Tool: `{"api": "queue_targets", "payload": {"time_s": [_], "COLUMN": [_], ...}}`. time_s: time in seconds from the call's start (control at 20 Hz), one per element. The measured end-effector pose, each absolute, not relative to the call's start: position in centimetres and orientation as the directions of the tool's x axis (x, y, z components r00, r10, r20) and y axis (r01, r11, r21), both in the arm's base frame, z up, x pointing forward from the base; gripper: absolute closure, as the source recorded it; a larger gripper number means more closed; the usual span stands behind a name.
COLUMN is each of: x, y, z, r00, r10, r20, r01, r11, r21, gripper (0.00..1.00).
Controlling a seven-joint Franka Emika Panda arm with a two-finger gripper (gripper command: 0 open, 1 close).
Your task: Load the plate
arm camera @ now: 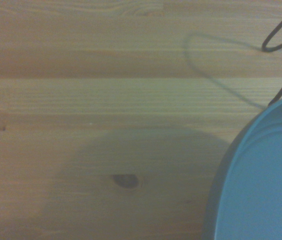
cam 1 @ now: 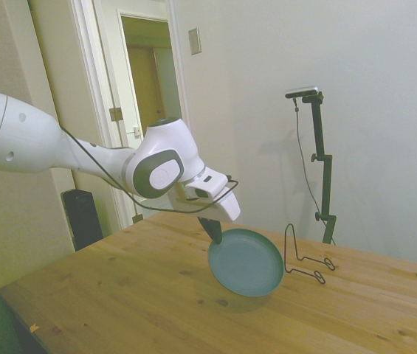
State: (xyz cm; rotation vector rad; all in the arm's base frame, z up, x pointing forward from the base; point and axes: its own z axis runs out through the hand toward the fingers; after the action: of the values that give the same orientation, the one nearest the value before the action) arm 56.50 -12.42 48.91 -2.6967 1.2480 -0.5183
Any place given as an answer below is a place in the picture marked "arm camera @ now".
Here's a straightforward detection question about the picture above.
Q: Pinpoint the teal round plate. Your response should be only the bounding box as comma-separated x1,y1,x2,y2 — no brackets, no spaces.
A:
203,94,282,240

